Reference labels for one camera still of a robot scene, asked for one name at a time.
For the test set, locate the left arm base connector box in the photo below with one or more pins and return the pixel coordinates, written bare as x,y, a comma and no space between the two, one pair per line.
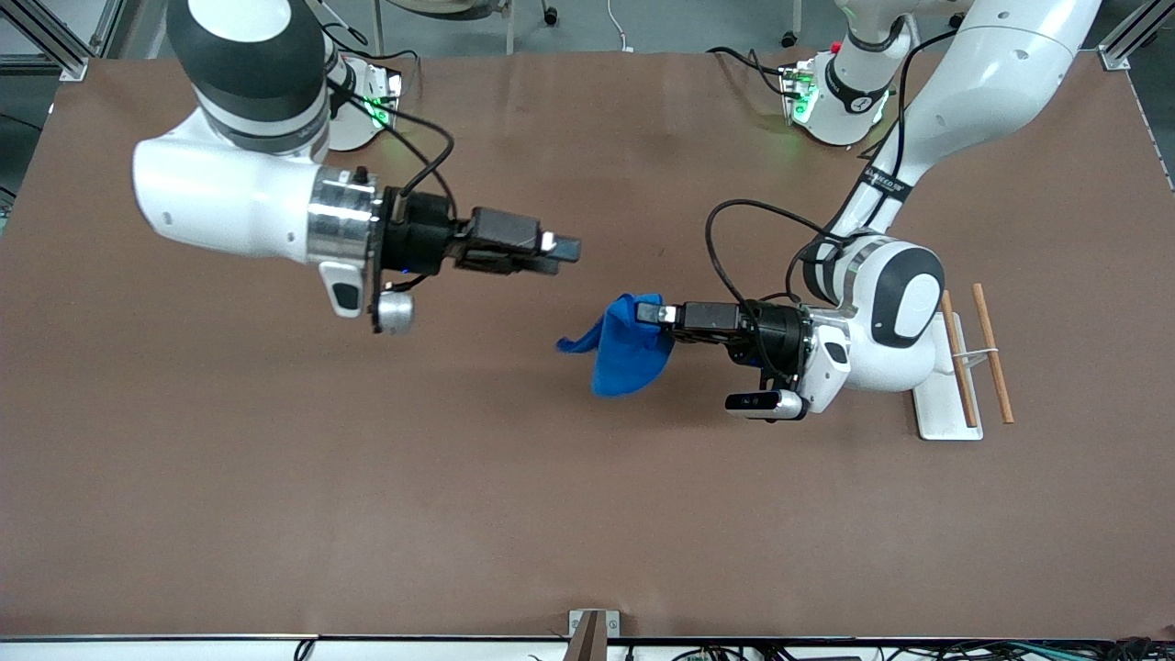
797,92

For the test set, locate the blue towel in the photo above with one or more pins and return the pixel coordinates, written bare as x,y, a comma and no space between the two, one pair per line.
624,358

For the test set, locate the grey metal camera bracket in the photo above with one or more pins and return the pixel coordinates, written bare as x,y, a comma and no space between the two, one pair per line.
593,633

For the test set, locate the white rack with wooden bars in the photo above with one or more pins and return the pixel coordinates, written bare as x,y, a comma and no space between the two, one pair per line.
945,418

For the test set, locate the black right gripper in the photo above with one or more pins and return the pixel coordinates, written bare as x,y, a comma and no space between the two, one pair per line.
419,234

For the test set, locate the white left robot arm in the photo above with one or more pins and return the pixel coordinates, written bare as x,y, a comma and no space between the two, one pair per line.
991,83

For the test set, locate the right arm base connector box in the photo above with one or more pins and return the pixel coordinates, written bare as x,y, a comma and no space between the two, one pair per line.
387,92

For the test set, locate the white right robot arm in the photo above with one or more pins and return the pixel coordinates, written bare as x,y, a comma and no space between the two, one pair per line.
229,197

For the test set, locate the aluminium frame profile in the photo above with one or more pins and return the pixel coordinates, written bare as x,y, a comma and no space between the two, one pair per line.
55,50
1134,41

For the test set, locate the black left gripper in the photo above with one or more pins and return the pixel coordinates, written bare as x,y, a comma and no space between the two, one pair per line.
774,336

